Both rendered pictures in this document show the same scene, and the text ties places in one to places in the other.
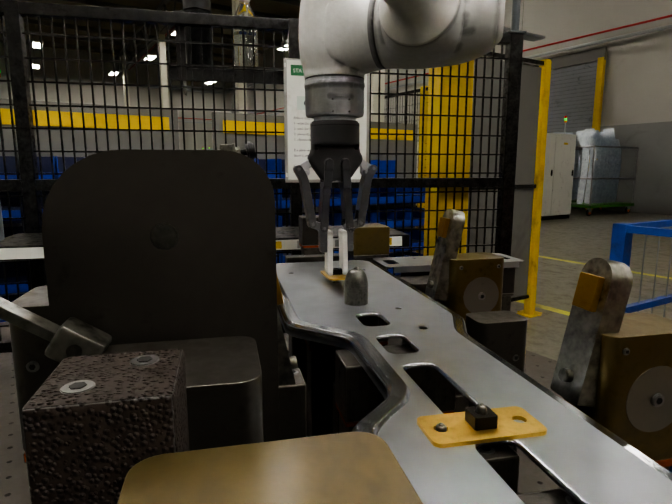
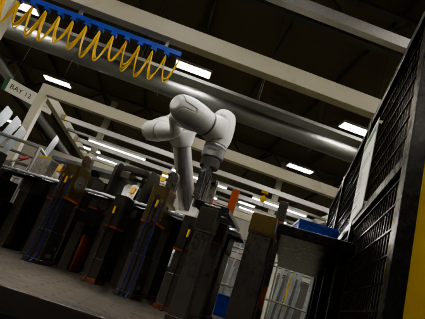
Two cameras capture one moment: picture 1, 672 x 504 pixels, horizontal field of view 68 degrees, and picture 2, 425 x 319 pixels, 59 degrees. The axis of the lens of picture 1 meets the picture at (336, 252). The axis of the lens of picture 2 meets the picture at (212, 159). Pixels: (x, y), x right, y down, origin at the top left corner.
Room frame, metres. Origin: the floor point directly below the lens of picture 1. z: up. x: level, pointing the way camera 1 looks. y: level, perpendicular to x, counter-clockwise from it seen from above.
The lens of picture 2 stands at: (1.45, -1.23, 0.80)
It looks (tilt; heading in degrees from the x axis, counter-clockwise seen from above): 18 degrees up; 118
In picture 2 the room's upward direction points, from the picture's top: 19 degrees clockwise
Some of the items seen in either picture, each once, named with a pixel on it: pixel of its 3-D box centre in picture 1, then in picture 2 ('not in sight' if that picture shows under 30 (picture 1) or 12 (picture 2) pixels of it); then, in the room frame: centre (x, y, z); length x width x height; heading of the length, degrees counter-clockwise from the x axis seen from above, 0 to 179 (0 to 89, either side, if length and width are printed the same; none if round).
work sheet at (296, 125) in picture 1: (326, 122); (366, 173); (1.34, 0.02, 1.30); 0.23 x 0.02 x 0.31; 103
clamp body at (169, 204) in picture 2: (474, 360); (145, 240); (0.77, -0.23, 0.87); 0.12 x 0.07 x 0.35; 103
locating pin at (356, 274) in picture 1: (356, 290); not in sight; (0.66, -0.03, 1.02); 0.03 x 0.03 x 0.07
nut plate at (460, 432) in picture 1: (480, 419); not in sight; (0.32, -0.10, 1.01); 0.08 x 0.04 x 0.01; 102
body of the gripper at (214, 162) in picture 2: (335, 151); (207, 170); (0.78, 0.00, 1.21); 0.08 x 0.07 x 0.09; 103
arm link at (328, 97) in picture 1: (334, 101); (213, 153); (0.78, 0.00, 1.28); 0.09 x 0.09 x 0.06
